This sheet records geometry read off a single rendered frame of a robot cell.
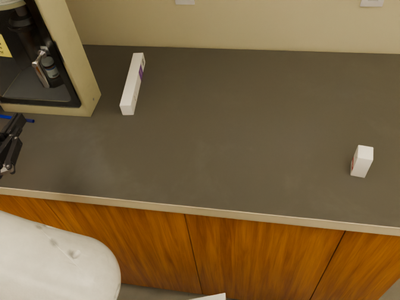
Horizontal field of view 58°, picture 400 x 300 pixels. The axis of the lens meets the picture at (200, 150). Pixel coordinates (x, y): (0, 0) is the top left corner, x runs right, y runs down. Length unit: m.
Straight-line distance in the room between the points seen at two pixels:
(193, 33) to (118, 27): 0.30
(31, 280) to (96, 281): 0.08
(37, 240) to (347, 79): 1.11
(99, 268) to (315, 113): 0.87
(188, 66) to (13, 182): 0.70
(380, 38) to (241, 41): 0.50
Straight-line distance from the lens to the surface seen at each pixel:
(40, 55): 1.11
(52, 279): 0.50
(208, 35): 1.46
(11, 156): 0.94
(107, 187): 1.06
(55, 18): 1.10
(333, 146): 1.12
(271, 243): 1.18
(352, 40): 1.48
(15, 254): 0.48
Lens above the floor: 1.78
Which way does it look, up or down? 51 degrees down
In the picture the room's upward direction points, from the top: 7 degrees counter-clockwise
